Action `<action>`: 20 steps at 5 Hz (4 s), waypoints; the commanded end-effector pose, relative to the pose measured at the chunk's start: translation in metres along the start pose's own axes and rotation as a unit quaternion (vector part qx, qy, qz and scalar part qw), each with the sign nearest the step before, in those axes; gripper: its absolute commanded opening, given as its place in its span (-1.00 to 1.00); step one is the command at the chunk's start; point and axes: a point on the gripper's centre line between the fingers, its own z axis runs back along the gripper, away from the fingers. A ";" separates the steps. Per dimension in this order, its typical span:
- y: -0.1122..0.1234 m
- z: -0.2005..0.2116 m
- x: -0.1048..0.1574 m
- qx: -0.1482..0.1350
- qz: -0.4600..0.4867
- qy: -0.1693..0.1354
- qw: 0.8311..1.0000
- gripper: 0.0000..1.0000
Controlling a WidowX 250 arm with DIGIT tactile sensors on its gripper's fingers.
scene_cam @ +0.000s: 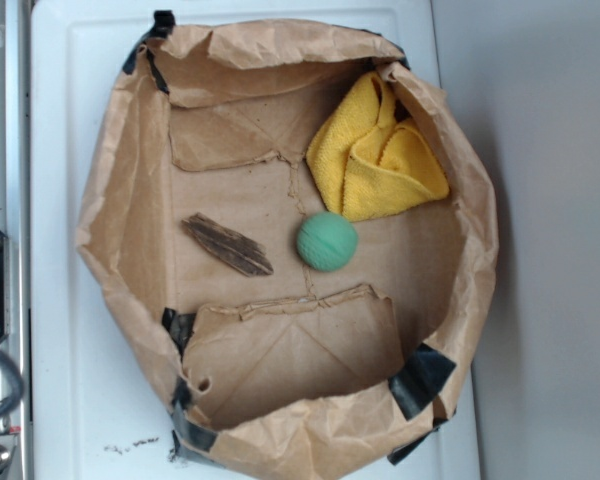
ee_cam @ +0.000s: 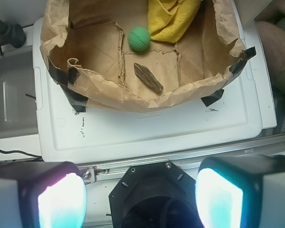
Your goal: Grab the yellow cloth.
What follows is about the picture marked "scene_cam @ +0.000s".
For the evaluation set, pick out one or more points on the brown paper bag tray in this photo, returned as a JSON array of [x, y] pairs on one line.
[[302, 374]]

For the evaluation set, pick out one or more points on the brown wood piece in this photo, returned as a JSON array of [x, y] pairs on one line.
[[241, 253]]

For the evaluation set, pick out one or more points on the green ball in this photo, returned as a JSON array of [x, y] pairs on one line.
[[326, 241]]

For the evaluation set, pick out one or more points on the yellow cloth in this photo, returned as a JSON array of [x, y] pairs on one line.
[[366, 164]]

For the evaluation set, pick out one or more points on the aluminium frame rail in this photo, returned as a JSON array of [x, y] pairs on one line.
[[16, 450]]

